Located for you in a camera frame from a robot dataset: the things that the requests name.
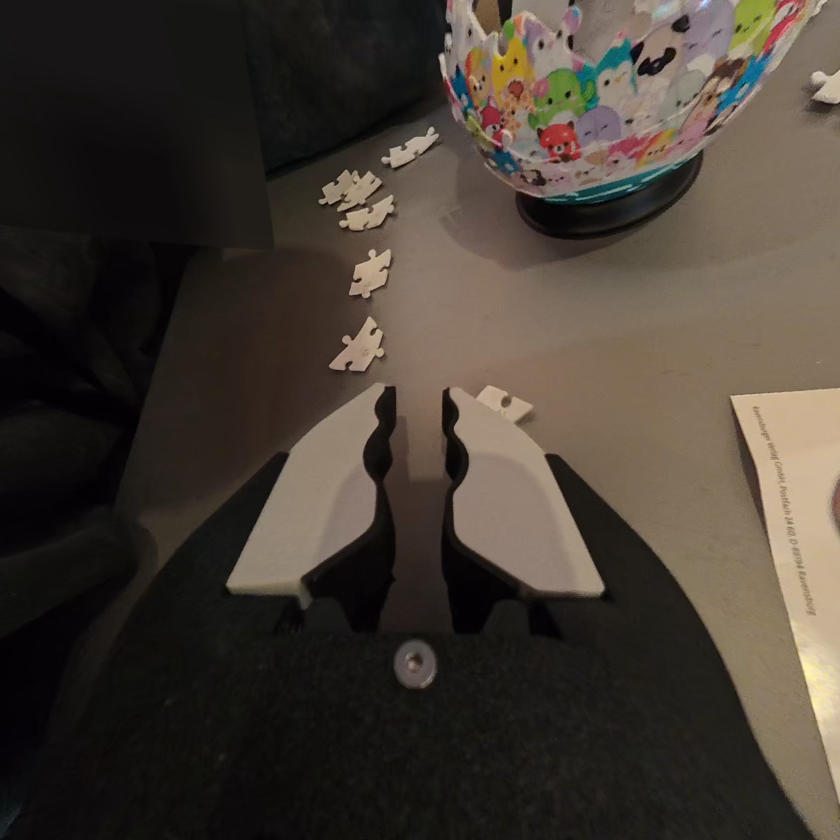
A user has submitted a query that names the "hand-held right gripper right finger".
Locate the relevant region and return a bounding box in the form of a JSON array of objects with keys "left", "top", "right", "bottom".
[{"left": 443, "top": 388, "right": 607, "bottom": 611}]

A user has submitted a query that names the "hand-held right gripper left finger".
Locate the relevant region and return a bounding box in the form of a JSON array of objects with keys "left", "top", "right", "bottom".
[{"left": 226, "top": 385, "right": 397, "bottom": 611}]

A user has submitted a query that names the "black ball stand ring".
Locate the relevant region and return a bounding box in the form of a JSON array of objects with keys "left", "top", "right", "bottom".
[{"left": 515, "top": 151, "right": 704, "bottom": 241}]

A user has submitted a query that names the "partly built white puzzle ball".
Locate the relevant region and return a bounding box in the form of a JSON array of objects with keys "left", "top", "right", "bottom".
[{"left": 443, "top": 0, "right": 817, "bottom": 200}]

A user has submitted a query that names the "printed instruction leaflet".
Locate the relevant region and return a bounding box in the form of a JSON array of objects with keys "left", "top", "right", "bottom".
[{"left": 731, "top": 388, "right": 840, "bottom": 821}]

